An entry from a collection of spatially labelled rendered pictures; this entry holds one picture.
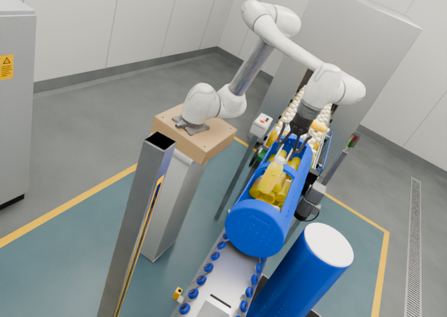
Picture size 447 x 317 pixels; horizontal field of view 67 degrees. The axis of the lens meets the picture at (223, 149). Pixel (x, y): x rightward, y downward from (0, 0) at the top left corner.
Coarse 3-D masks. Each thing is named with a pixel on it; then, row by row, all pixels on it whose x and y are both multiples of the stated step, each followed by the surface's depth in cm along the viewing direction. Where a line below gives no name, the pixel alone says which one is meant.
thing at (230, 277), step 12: (228, 240) 169; (228, 252) 163; (240, 252) 165; (204, 264) 158; (216, 264) 154; (228, 264) 157; (240, 264) 159; (252, 264) 162; (264, 264) 173; (216, 276) 149; (228, 276) 151; (240, 276) 154; (204, 288) 142; (216, 288) 144; (228, 288) 146; (240, 288) 149; (204, 300) 138; (228, 300) 142; (240, 300) 144; (192, 312) 132
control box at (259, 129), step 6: (264, 114) 262; (258, 120) 250; (264, 120) 254; (270, 120) 257; (252, 126) 249; (258, 126) 247; (264, 126) 246; (252, 132) 251; (258, 132) 249; (264, 132) 250
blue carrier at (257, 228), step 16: (272, 144) 223; (288, 144) 225; (304, 160) 202; (256, 176) 202; (304, 176) 194; (288, 192) 169; (240, 208) 152; (256, 208) 149; (272, 208) 151; (288, 208) 160; (240, 224) 155; (256, 224) 152; (272, 224) 149; (288, 224) 157; (240, 240) 159; (256, 240) 156; (272, 240) 152; (256, 256) 160
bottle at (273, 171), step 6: (276, 162) 145; (270, 168) 146; (276, 168) 145; (282, 168) 146; (264, 174) 150; (270, 174) 147; (276, 174) 146; (264, 180) 149; (270, 180) 148; (276, 180) 148; (258, 186) 152; (264, 186) 150; (270, 186) 149; (264, 192) 151; (270, 192) 152
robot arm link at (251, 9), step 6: (252, 0) 159; (246, 6) 158; (252, 6) 155; (258, 6) 154; (264, 6) 156; (270, 6) 158; (246, 12) 156; (252, 12) 153; (258, 12) 152; (264, 12) 152; (270, 12) 156; (276, 12) 158; (246, 18) 156; (252, 18) 153; (276, 18) 159; (246, 24) 160; (252, 24) 153; (252, 30) 156
